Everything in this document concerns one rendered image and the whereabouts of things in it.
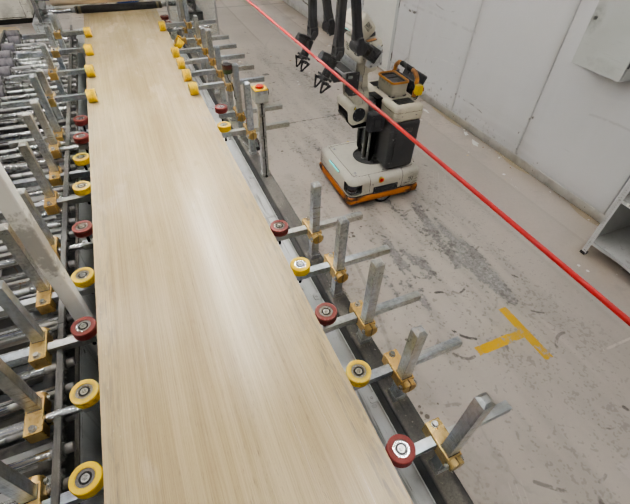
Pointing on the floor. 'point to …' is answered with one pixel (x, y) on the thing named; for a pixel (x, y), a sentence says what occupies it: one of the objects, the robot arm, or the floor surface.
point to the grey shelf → (619, 244)
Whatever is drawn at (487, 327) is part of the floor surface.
